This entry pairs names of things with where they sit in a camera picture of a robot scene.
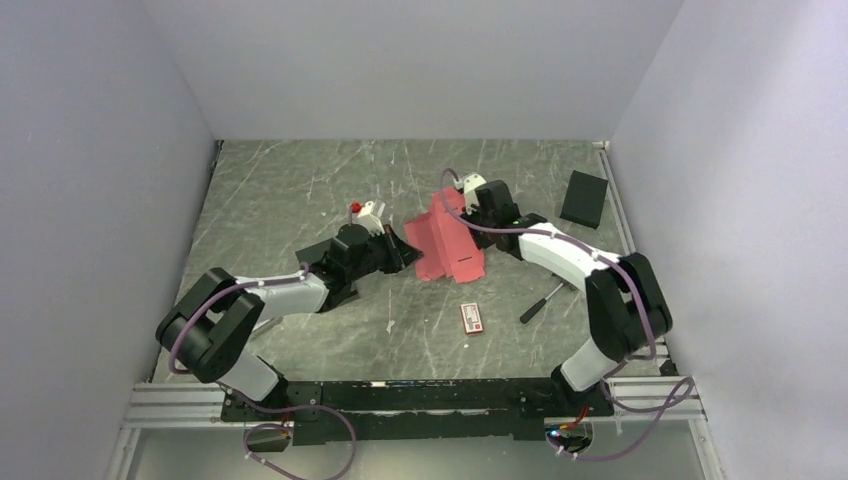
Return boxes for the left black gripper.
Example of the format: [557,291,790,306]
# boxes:
[348,224,424,282]

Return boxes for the red cardboard paper box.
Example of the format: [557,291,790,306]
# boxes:
[404,193,485,283]

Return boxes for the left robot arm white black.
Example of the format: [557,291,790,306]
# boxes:
[155,224,423,420]

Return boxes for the black box near left arm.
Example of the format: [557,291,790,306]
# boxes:
[295,239,358,313]

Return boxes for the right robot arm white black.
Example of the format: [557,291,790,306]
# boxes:
[454,174,673,415]

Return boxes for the small red white box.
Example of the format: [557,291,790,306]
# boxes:
[460,303,484,335]

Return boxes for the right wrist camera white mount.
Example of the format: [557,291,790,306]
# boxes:
[454,172,487,215]

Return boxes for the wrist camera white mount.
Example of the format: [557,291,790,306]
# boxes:
[349,200,385,235]
[454,172,487,215]

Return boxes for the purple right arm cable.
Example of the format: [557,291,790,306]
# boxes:
[439,168,697,464]

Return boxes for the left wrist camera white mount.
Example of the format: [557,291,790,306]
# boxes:
[349,200,385,235]

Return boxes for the black box near right wall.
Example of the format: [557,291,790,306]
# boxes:
[559,170,608,229]

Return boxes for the hammer with black handle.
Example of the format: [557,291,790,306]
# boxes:
[519,281,566,324]

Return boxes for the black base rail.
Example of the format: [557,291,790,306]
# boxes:
[220,377,614,446]

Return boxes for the aluminium frame rail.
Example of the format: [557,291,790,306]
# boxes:
[122,383,225,429]

